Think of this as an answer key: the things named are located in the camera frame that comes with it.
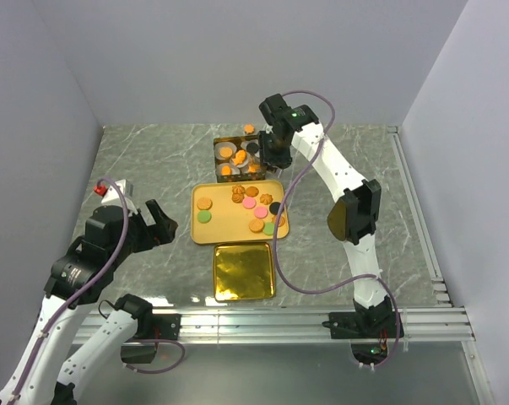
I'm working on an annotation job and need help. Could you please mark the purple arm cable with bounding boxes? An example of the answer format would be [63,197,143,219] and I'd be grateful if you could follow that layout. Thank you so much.
[0,175,184,402]
[273,89,397,372]

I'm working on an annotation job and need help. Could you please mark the black sandwich cookie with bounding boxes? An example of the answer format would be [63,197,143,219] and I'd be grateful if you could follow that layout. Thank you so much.
[246,143,259,154]
[269,202,281,215]

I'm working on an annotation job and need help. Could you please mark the tan flower cookie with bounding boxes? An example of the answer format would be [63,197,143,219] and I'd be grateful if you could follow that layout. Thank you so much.
[259,193,273,205]

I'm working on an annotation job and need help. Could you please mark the metal serving tongs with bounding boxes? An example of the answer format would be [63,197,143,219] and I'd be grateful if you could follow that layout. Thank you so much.
[267,166,282,178]

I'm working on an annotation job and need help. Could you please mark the green sandwich cookie left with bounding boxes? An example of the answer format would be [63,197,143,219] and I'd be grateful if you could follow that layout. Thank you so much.
[197,210,212,224]

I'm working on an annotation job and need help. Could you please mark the gold tin lid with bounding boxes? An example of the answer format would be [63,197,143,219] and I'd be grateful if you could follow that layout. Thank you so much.
[213,241,276,303]

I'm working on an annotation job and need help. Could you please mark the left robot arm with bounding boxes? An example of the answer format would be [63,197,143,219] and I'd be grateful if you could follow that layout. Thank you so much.
[0,200,181,404]

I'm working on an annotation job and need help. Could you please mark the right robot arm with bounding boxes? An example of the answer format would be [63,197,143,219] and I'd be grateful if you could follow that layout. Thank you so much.
[258,94,403,339]

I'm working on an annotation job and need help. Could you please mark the aluminium rail frame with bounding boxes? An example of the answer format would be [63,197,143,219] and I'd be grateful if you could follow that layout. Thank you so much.
[72,125,477,348]

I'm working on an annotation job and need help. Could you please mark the brown swirl cookie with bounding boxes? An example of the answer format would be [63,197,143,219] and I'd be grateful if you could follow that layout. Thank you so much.
[231,193,245,203]

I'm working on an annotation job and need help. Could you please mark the green sandwich cookie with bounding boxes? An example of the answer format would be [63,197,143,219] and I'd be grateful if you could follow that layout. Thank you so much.
[197,210,212,224]
[263,223,275,236]

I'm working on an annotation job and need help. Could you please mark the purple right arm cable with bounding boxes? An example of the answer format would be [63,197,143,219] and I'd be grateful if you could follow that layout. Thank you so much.
[273,89,397,372]

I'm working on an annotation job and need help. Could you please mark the dotted sandwich cookie right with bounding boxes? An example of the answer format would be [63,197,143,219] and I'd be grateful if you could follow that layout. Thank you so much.
[248,218,265,233]

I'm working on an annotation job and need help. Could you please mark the pink sandwich cookie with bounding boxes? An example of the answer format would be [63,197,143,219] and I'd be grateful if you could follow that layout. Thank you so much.
[254,207,268,219]
[242,197,257,209]

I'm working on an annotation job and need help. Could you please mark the chocolate chip cookie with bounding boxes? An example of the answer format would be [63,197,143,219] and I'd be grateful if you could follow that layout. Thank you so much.
[245,186,259,197]

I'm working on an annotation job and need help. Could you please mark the small swirl cookie right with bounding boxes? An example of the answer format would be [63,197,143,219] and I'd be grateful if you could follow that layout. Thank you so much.
[272,215,286,228]

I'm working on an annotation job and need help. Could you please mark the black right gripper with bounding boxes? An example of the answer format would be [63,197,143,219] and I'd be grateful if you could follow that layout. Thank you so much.
[257,130,292,173]

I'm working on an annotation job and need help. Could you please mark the dotted sandwich cookie left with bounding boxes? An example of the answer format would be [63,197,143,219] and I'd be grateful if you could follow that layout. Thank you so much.
[196,197,213,211]

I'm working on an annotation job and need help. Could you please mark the large dotted sandwich cookie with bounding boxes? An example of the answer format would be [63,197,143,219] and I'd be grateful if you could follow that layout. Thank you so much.
[218,147,234,159]

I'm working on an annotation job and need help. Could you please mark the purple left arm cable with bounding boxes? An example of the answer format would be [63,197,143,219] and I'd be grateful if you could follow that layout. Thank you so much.
[0,175,184,402]

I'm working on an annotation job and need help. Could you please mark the yellow plastic tray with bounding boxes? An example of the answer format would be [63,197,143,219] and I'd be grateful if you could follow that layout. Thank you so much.
[191,180,290,245]

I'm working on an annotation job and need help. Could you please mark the green sandwich cookie right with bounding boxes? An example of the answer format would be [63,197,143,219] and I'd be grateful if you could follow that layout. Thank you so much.
[263,223,275,236]

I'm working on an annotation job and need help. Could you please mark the pink sandwich cookie upper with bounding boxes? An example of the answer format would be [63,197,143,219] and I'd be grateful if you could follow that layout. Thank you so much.
[242,197,257,209]

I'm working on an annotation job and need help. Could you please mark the green cookie tin box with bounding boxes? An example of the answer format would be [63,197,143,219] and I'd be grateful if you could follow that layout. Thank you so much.
[213,135,266,183]

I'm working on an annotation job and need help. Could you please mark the pink sandwich cookie lower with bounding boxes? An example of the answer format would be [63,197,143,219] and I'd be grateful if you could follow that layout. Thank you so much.
[254,207,268,219]

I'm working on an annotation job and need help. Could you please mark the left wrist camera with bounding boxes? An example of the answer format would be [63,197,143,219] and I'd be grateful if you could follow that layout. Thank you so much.
[94,179,135,208]

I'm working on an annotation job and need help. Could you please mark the flower cookie top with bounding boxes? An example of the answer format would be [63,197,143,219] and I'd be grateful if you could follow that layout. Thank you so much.
[232,185,245,195]

